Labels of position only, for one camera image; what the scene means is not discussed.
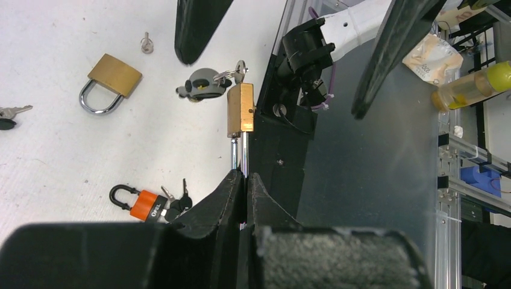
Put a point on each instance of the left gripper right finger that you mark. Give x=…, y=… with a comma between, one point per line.
x=285, y=254

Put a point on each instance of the black keys of orange padlock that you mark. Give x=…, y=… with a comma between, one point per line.
x=177, y=206

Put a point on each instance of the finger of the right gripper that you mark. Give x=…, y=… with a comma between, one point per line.
x=196, y=22
x=405, y=24

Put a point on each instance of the yellow capped bottle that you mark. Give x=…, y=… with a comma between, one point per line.
x=473, y=88

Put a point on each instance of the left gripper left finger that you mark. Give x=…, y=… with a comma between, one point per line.
x=197, y=250

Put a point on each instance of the crumpled beige packet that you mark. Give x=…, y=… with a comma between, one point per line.
x=433, y=60

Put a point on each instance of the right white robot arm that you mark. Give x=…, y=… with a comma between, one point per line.
x=334, y=34

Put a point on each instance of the large brass padlock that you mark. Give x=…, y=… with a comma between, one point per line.
x=114, y=75

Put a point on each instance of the yellow padlock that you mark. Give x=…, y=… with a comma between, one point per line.
x=9, y=113

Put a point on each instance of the loose silver key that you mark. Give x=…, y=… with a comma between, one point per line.
x=146, y=44

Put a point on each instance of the orange black padlock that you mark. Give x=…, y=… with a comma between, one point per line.
x=148, y=207

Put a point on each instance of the blue plastic block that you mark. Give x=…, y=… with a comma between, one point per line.
x=486, y=180

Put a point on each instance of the small brass padlock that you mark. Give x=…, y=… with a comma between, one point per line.
x=240, y=122

